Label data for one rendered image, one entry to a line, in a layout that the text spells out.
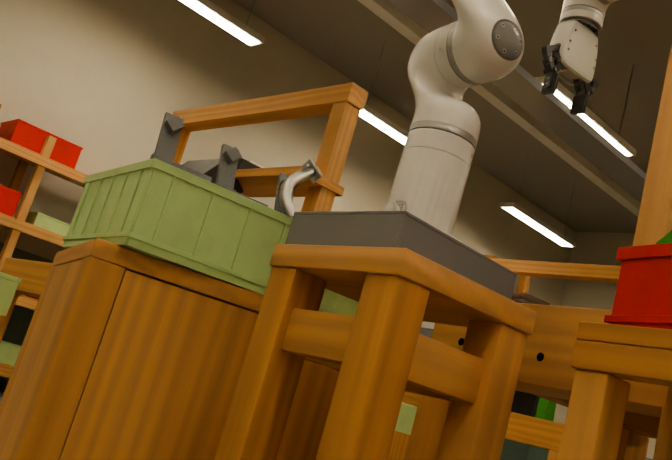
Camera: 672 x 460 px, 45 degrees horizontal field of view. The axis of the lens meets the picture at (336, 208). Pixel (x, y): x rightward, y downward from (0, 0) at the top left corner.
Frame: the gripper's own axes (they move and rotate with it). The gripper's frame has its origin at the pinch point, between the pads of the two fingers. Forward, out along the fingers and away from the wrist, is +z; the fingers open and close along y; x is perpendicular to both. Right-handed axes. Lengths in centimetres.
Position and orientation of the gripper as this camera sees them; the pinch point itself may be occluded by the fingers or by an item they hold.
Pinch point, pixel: (563, 99)
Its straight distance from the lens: 165.9
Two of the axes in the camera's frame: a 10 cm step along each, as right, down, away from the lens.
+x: 5.9, -0.4, -8.1
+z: -2.7, 9.3, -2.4
